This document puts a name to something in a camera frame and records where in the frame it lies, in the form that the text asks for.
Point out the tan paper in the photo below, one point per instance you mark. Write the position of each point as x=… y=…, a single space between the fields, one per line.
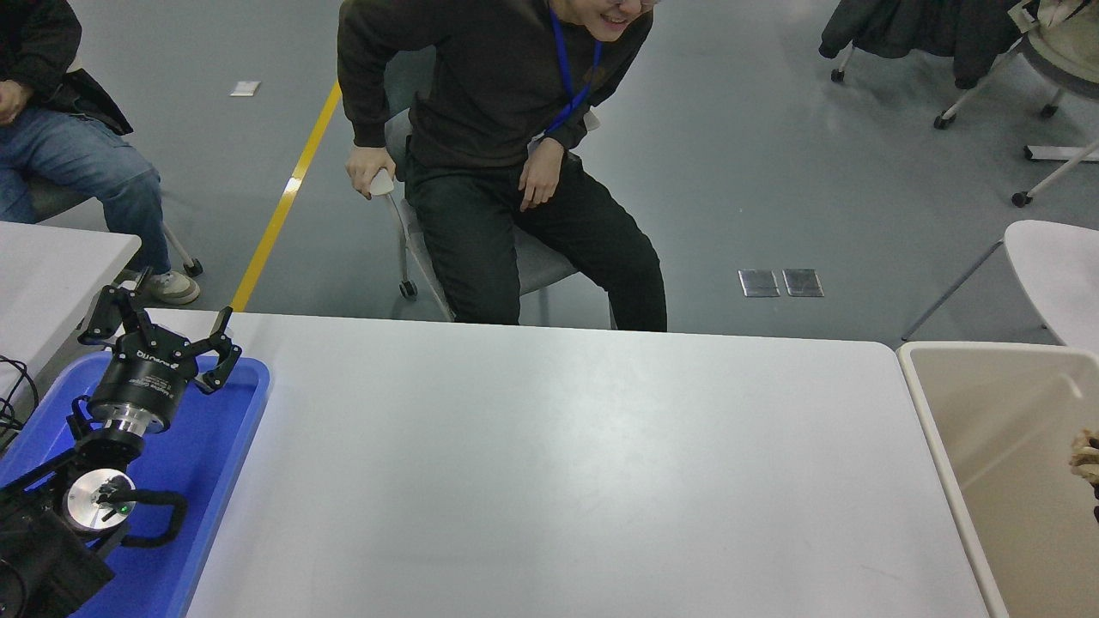
x=1087 y=457

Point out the large pale plastic bin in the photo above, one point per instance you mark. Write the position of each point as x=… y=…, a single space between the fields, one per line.
x=1004 y=429

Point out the white office chair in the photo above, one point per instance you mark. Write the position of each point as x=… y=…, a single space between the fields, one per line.
x=1060 y=153
x=1065 y=60
x=842 y=62

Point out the person's right hand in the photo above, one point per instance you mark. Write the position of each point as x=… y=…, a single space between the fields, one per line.
x=365 y=163

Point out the person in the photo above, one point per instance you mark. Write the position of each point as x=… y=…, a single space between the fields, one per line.
x=481 y=86
x=69 y=163

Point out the white side table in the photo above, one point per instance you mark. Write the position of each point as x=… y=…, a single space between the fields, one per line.
x=43 y=283

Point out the silver floor outlet plate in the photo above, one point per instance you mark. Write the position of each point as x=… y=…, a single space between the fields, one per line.
x=803 y=282
x=759 y=283

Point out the person's left hand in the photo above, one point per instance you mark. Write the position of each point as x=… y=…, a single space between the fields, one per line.
x=541 y=176

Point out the person's hand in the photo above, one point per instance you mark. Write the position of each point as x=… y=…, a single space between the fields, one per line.
x=12 y=101

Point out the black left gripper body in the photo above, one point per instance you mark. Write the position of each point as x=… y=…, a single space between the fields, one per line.
x=142 y=378

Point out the dark jacket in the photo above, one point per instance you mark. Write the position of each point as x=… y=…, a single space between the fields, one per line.
x=927 y=30

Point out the blue plastic tray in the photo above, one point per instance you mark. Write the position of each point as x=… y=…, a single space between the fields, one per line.
x=215 y=446

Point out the white paper scrap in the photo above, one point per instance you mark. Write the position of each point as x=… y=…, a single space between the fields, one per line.
x=245 y=88

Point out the yellow floor tape line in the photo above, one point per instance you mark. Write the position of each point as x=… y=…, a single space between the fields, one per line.
x=283 y=206

